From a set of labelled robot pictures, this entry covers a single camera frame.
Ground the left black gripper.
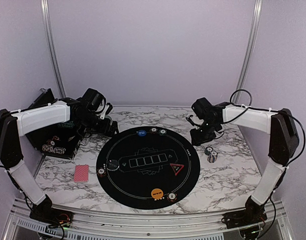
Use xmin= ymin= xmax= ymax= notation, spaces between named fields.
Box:
xmin=76 ymin=111 xmax=119 ymax=137

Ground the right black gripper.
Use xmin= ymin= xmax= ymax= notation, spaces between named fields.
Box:
xmin=189 ymin=120 xmax=219 ymax=147

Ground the green poker chip stack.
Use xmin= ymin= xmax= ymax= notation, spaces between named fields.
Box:
xmin=204 ymin=146 xmax=213 ymax=156

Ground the blue small blind button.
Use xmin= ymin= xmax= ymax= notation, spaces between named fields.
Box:
xmin=136 ymin=129 xmax=147 ymax=137

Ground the red black triangle all-in marker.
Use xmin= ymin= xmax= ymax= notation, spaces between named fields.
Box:
xmin=170 ymin=163 xmax=184 ymax=176

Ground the red chip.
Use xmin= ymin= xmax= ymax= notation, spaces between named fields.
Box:
xmin=167 ymin=192 xmax=177 ymax=202
xmin=150 ymin=127 xmax=158 ymax=134
xmin=97 ymin=168 xmax=106 ymax=178

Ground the orange big blind button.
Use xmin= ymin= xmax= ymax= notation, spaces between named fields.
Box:
xmin=151 ymin=188 xmax=164 ymax=201

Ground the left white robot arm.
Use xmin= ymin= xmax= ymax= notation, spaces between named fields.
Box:
xmin=0 ymin=97 xmax=119 ymax=223

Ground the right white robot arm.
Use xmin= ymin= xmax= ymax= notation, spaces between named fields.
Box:
xmin=190 ymin=97 xmax=300 ymax=224

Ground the black poker chip case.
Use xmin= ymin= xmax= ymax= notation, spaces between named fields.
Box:
xmin=24 ymin=87 xmax=85 ymax=160

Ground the clear round dealer button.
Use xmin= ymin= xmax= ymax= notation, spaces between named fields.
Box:
xmin=106 ymin=159 xmax=119 ymax=171

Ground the red playing card deck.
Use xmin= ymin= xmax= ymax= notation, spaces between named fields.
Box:
xmin=73 ymin=164 xmax=89 ymax=183

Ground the round black poker mat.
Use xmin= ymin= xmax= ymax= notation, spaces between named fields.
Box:
xmin=96 ymin=126 xmax=201 ymax=210

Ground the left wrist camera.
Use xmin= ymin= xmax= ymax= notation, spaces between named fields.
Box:
xmin=82 ymin=88 xmax=113 ymax=120

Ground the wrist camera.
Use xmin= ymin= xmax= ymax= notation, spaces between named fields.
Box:
xmin=82 ymin=88 xmax=113 ymax=120
xmin=191 ymin=97 xmax=213 ymax=120

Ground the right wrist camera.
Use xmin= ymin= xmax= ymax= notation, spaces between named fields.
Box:
xmin=191 ymin=97 xmax=213 ymax=120

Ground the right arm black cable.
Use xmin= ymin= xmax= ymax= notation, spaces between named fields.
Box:
xmin=229 ymin=89 xmax=306 ymax=171

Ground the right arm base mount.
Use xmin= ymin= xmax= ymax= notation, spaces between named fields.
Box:
xmin=221 ymin=209 xmax=268 ymax=229

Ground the front aluminium rail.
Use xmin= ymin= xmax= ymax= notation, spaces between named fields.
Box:
xmin=1 ymin=198 xmax=295 ymax=240

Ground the right aluminium frame post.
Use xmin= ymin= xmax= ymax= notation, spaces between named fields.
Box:
xmin=236 ymin=0 xmax=263 ymax=90

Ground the aluminium frame post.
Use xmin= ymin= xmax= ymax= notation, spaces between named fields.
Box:
xmin=40 ymin=0 xmax=67 ymax=98
xmin=236 ymin=0 xmax=263 ymax=90

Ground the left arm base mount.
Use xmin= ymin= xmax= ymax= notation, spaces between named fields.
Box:
xmin=29 ymin=208 xmax=74 ymax=228

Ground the left aluminium frame post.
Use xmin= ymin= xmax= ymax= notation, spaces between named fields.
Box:
xmin=40 ymin=0 xmax=67 ymax=98

